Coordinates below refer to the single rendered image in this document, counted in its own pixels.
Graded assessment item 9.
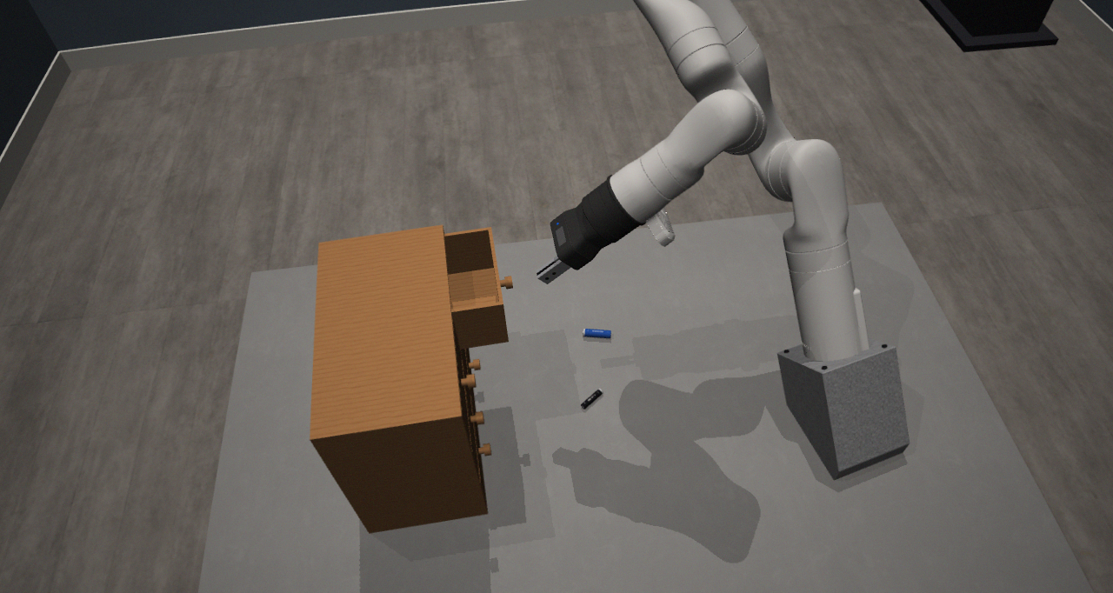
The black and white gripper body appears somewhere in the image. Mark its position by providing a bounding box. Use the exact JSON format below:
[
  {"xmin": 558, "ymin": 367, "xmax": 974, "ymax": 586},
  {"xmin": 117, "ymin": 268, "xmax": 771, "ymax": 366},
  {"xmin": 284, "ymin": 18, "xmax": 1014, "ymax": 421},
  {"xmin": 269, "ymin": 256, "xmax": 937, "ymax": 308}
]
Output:
[{"xmin": 550, "ymin": 157, "xmax": 674, "ymax": 270}]

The small brown wooden chest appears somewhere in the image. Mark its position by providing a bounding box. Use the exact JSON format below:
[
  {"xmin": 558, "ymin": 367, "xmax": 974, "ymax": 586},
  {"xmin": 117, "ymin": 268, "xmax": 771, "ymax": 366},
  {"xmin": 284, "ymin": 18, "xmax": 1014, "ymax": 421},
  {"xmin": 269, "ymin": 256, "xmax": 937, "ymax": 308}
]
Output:
[{"xmin": 311, "ymin": 225, "xmax": 487, "ymax": 533}]

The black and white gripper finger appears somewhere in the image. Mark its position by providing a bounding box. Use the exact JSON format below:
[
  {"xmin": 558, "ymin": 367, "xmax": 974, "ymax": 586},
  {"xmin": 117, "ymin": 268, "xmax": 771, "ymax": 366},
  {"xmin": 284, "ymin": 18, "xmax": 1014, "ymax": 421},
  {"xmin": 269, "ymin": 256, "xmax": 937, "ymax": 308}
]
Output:
[
  {"xmin": 536, "ymin": 259, "xmax": 571, "ymax": 284},
  {"xmin": 536, "ymin": 256, "xmax": 559, "ymax": 274}
]

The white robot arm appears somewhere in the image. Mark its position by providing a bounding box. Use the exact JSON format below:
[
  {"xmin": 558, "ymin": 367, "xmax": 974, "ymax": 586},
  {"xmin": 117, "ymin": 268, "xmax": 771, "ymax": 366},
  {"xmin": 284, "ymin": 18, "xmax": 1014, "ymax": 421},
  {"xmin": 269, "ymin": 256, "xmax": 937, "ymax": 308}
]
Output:
[{"xmin": 633, "ymin": 0, "xmax": 870, "ymax": 360}]

